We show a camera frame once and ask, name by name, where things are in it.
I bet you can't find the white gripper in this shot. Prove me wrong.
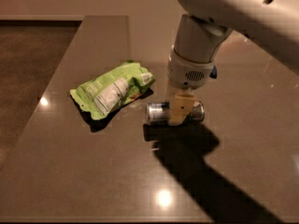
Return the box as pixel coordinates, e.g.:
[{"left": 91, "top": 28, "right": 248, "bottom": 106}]
[{"left": 164, "top": 47, "right": 214, "bottom": 126}]

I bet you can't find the silver blue redbull can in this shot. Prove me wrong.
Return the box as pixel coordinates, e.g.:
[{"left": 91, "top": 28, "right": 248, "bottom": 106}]
[{"left": 145, "top": 101, "right": 205, "bottom": 126}]

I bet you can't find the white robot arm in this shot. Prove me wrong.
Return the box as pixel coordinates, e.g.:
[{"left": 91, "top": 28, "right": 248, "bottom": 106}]
[{"left": 167, "top": 0, "right": 299, "bottom": 126}]

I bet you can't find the green rice chip bag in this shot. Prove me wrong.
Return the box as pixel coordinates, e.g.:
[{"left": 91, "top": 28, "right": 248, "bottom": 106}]
[{"left": 70, "top": 62, "right": 154, "bottom": 120}]

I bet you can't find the dark blue candy bar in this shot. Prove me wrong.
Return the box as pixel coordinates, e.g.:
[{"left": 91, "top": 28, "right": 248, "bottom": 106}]
[{"left": 209, "top": 65, "right": 217, "bottom": 79}]

